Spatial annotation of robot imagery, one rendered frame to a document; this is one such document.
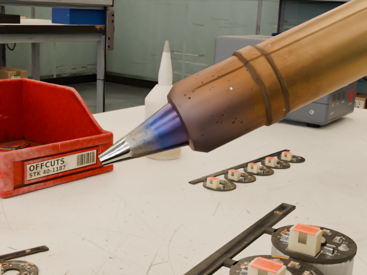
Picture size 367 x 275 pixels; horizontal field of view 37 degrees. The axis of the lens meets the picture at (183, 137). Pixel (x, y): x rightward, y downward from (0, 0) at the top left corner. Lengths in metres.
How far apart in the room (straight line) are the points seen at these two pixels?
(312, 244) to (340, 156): 0.38
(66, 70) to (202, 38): 1.52
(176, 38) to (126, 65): 0.74
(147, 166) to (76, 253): 0.17
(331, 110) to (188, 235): 0.37
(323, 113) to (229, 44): 0.14
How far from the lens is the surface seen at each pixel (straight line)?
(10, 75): 5.04
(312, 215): 0.38
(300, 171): 0.47
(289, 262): 0.16
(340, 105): 0.69
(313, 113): 0.64
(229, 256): 0.16
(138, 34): 6.11
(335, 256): 0.16
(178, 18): 5.78
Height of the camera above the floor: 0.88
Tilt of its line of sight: 13 degrees down
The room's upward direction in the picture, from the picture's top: 3 degrees clockwise
